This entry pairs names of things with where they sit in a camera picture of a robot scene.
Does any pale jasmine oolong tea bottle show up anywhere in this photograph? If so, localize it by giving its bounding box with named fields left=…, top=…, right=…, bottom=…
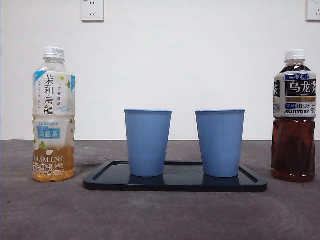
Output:
left=32, top=46, right=77, bottom=183

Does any dark oolong tea bottle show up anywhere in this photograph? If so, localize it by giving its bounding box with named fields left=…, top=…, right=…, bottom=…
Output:
left=271, top=49, right=317, bottom=183

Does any white wall socket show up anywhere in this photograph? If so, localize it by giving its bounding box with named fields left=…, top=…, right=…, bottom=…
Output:
left=80, top=0, right=105, bottom=22
left=306, top=0, right=320, bottom=21

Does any blue ribbed plastic cup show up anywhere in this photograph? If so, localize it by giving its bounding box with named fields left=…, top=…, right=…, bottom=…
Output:
left=124, top=108, right=174, bottom=178
left=195, top=108, right=247, bottom=178

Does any dark blue rectangular tray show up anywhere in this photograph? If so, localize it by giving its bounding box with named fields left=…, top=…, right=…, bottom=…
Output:
left=83, top=160, right=269, bottom=193

